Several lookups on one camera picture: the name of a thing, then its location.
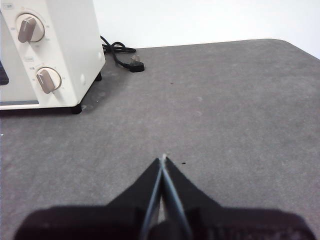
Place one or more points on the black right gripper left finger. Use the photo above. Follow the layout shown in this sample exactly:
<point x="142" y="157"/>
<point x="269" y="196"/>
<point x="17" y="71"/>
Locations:
<point x="100" y="225"/>

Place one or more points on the beige oven knob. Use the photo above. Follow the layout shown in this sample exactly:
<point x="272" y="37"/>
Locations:
<point x="48" y="80"/>
<point x="30" y="28"/>

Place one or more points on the white toaster oven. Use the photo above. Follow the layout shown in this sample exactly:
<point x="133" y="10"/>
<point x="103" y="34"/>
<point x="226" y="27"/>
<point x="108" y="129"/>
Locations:
<point x="75" y="50"/>

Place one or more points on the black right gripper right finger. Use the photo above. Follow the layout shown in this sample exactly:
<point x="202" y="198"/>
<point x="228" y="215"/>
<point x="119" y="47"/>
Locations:
<point x="237" y="225"/>

